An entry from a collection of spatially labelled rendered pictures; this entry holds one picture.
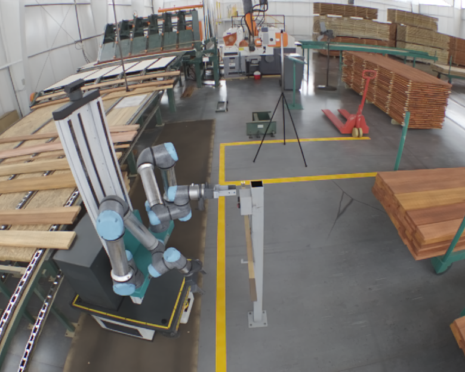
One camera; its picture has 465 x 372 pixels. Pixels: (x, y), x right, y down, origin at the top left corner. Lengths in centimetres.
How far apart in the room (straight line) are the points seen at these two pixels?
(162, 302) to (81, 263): 67
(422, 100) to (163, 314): 564
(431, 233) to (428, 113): 420
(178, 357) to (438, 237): 219
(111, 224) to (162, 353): 136
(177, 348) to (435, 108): 605
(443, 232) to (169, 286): 219
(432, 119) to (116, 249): 609
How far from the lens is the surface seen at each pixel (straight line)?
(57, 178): 297
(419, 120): 622
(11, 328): 192
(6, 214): 286
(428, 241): 236
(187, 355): 226
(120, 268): 142
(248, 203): 139
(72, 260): 195
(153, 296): 220
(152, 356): 232
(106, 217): 120
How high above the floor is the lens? 207
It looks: 34 degrees down
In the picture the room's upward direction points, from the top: 4 degrees counter-clockwise
